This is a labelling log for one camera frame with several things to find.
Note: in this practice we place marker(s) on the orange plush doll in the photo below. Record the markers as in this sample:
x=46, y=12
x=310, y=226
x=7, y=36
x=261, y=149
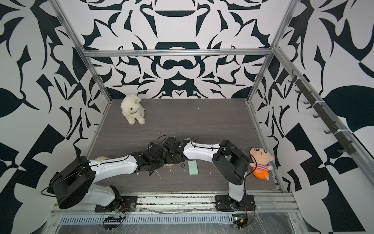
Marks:
x=260, y=165

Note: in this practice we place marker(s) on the electronics board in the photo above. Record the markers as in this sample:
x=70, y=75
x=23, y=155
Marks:
x=240, y=220
x=112, y=222

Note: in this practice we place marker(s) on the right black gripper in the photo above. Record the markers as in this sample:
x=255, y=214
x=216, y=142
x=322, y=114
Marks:
x=167, y=160

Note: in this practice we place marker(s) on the left electronics board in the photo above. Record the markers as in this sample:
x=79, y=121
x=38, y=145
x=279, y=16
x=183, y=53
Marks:
x=112, y=222

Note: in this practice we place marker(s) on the mint green box lid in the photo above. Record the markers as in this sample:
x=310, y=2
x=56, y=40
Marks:
x=193, y=168

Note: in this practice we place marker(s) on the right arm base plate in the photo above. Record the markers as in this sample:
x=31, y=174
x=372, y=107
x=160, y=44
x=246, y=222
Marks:
x=224, y=203

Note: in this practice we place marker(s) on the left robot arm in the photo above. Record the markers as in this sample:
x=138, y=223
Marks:
x=77, y=183

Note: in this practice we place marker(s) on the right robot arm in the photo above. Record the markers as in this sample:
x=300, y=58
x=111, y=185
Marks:
x=231, y=161

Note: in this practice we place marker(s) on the wall hook rack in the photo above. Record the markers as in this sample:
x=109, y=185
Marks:
x=324, y=113

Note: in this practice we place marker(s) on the white plush bunny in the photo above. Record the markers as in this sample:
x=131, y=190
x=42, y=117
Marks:
x=132, y=109

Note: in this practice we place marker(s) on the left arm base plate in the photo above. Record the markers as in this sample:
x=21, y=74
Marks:
x=124, y=204

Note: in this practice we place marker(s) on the beige round clock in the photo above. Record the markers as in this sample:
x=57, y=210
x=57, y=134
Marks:
x=102, y=158

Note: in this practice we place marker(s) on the right electronics board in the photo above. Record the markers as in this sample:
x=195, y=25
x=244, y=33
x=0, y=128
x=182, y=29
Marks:
x=240, y=220

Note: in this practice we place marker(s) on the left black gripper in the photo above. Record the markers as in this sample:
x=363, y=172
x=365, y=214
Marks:
x=162, y=164

